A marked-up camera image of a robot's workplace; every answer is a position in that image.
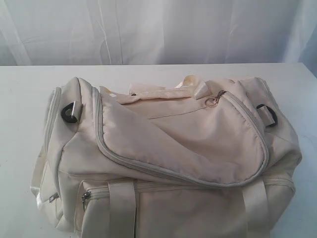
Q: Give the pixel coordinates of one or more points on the cream duffel bag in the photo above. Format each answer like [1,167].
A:
[205,159]

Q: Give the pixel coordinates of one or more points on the white backdrop curtain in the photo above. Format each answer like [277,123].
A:
[93,32]

